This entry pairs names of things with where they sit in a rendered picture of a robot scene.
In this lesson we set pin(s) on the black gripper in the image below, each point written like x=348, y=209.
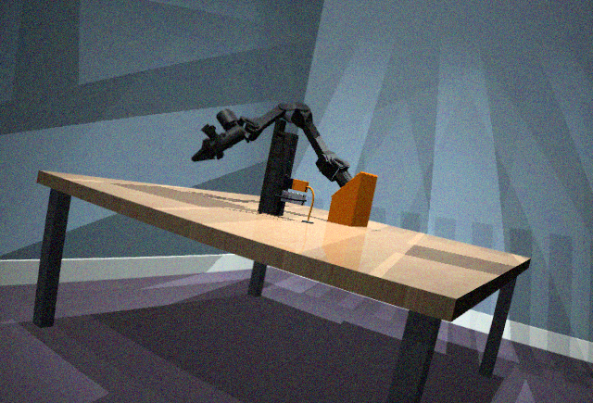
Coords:
x=214, y=148

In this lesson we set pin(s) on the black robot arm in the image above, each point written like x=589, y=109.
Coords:
x=328, y=162

